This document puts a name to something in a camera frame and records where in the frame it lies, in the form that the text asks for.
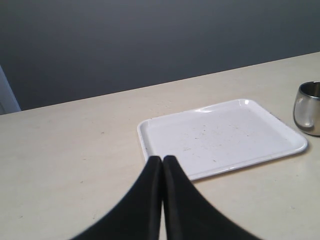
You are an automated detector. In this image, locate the small steel cup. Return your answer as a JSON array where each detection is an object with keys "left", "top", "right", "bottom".
[{"left": 293, "top": 81, "right": 320, "bottom": 137}]

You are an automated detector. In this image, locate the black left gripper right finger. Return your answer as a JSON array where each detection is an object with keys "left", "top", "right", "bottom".
[{"left": 162, "top": 155, "right": 257, "bottom": 240}]

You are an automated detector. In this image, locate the white rectangular plastic tray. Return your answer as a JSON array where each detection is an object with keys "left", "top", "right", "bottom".
[{"left": 137, "top": 99, "right": 308, "bottom": 181}]

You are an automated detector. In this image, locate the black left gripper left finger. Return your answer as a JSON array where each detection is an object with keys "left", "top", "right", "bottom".
[{"left": 73, "top": 156, "right": 163, "bottom": 240}]

